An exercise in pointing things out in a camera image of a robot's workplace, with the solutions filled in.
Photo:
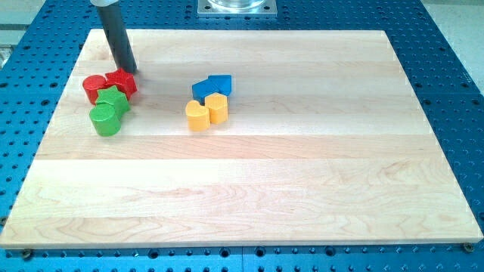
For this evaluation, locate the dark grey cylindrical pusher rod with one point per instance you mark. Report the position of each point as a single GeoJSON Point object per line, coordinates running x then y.
{"type": "Point", "coordinates": [115, 31]}

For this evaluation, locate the red star block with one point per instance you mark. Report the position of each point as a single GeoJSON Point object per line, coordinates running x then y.
{"type": "Point", "coordinates": [124, 81]}

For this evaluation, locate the red cylinder block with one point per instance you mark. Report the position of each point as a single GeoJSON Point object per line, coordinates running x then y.
{"type": "Point", "coordinates": [91, 85]}

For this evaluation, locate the green star block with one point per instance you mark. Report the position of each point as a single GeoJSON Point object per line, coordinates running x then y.
{"type": "Point", "coordinates": [114, 97]}

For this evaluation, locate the green cylinder block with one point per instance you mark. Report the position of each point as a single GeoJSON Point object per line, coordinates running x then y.
{"type": "Point", "coordinates": [105, 120]}

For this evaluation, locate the blue cube block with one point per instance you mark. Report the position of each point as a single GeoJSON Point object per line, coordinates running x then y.
{"type": "Point", "coordinates": [202, 89]}

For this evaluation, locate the blue triangle block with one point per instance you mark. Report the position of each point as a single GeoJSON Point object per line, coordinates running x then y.
{"type": "Point", "coordinates": [222, 83]}

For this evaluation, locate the yellow heart block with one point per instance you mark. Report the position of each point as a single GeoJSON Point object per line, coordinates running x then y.
{"type": "Point", "coordinates": [197, 116]}

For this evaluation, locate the yellow hexagon block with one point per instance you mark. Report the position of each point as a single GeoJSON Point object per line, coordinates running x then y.
{"type": "Point", "coordinates": [218, 107]}

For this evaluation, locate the light wooden board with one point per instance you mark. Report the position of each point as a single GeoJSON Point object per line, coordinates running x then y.
{"type": "Point", "coordinates": [326, 143]}

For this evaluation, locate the left board stop screw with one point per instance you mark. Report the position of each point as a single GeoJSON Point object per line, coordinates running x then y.
{"type": "Point", "coordinates": [26, 254]}

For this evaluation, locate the board stop screw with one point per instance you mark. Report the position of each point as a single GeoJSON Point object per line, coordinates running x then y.
{"type": "Point", "coordinates": [26, 254]}
{"type": "Point", "coordinates": [467, 247]}

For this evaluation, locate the right board stop screw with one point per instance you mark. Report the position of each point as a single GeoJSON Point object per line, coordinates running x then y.
{"type": "Point", "coordinates": [467, 247]}

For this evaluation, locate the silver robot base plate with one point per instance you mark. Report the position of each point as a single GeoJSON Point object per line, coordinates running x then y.
{"type": "Point", "coordinates": [237, 8]}

